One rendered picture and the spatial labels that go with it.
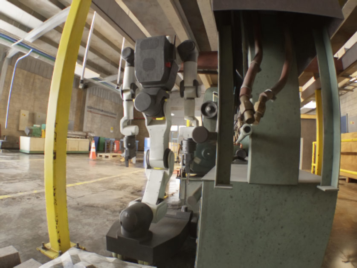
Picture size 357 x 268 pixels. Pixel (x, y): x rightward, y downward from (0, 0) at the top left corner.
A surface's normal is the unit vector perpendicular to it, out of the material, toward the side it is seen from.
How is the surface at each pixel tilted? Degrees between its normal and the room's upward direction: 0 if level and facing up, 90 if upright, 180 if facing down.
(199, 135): 90
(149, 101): 90
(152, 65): 105
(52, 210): 90
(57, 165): 90
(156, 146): 100
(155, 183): 60
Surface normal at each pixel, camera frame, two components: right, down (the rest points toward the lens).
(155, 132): -0.27, 0.11
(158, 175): -0.21, -0.55
